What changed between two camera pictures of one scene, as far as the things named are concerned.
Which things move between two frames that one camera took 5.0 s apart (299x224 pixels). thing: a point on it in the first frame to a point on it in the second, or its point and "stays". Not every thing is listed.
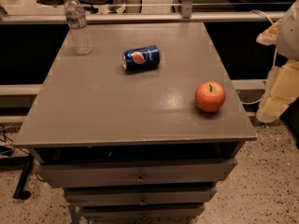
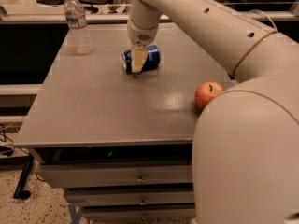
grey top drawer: x=137 y=173 stays
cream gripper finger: x=280 y=90 to x=138 y=56
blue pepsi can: x=141 y=59 stays
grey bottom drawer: x=143 y=213 stays
